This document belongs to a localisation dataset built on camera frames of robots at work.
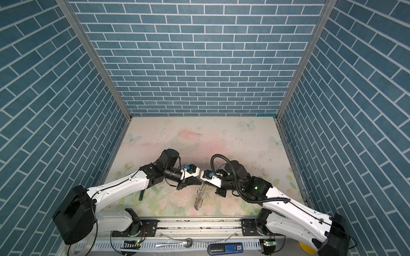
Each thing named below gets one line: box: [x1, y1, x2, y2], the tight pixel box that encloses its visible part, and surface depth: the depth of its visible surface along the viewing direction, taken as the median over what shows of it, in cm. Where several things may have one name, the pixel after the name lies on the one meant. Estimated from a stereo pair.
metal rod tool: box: [155, 231, 238, 248], surface depth 71 cm
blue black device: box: [207, 242, 244, 256], surface depth 68 cm
